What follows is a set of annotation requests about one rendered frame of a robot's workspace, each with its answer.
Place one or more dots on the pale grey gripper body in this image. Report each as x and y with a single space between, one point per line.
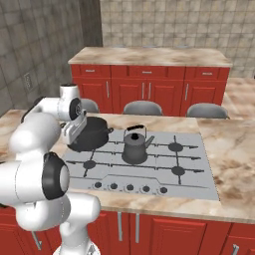
77 129

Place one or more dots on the red cabinet island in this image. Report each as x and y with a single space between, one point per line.
149 79

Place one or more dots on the grey stove hob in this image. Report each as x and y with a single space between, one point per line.
186 172

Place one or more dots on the grey chair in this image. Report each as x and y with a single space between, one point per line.
90 106
142 108
207 111

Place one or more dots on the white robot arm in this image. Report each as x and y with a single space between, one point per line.
30 179

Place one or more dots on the grey wall outlet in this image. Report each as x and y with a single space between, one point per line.
28 81

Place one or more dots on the black pot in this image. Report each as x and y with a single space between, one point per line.
94 132

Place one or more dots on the red cabinet door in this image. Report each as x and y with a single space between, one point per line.
108 235
13 237
179 237
240 237

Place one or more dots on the black stove knob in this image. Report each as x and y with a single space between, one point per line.
129 187
145 189
163 190
114 186
97 185

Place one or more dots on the grey kettle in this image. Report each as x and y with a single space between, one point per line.
134 149

